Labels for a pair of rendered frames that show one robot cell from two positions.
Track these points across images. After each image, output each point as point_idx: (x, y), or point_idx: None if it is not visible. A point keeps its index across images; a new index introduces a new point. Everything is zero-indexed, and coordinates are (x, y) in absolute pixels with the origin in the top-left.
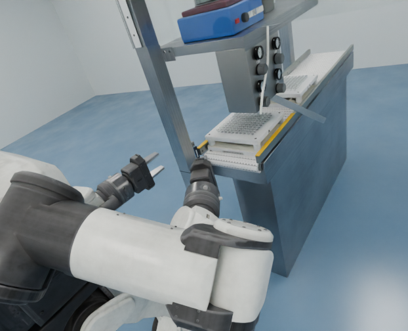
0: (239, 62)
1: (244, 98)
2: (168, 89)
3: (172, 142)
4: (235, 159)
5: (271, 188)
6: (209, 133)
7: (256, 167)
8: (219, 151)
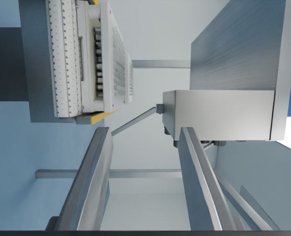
0: (253, 129)
1: (199, 125)
2: None
3: None
4: (72, 69)
5: (17, 100)
6: (110, 11)
7: (67, 115)
8: (78, 28)
